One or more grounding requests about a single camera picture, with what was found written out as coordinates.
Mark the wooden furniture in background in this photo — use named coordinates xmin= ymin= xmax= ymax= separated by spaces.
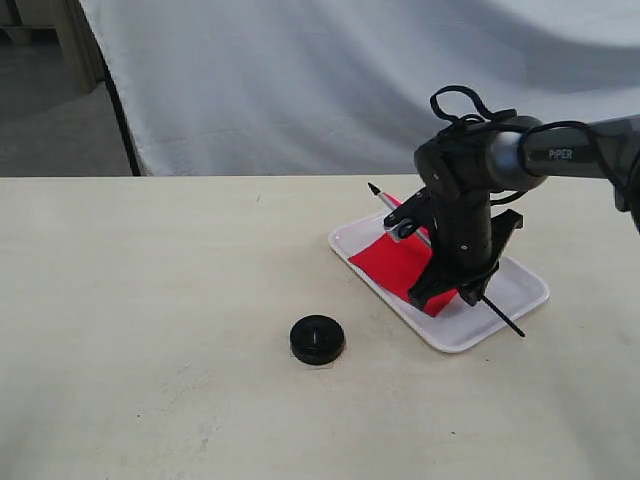
xmin=1 ymin=0 xmax=105 ymax=95

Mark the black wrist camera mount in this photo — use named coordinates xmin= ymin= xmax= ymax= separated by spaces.
xmin=378 ymin=189 xmax=432 ymax=245

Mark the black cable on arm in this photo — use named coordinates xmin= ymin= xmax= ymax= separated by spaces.
xmin=429 ymin=85 xmax=640 ymax=206

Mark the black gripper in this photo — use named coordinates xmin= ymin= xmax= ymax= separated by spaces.
xmin=408 ymin=192 xmax=523 ymax=310

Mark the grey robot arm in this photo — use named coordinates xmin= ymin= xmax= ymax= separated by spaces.
xmin=408 ymin=116 xmax=639 ymax=309

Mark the white fabric backdrop sheet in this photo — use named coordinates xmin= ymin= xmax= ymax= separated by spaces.
xmin=83 ymin=1 xmax=639 ymax=176

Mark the black round flag base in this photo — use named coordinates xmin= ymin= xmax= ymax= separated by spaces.
xmin=289 ymin=314 xmax=346 ymax=366

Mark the small red flag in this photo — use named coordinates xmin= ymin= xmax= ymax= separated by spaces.
xmin=348 ymin=182 xmax=525 ymax=337

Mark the white rectangular plastic tray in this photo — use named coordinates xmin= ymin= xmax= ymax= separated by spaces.
xmin=328 ymin=210 xmax=549 ymax=354

